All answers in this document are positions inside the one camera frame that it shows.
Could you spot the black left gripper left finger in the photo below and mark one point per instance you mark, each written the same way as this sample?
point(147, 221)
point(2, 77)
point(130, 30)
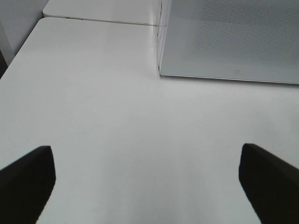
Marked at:
point(26, 185)

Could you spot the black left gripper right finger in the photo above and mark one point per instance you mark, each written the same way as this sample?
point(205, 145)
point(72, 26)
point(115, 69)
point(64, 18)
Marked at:
point(270, 184)

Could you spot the white microwave door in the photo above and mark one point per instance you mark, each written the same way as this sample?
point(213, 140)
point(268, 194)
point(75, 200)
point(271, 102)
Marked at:
point(251, 40)

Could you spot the white microwave oven body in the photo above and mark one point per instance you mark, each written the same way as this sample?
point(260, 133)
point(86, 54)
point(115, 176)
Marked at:
point(161, 22)

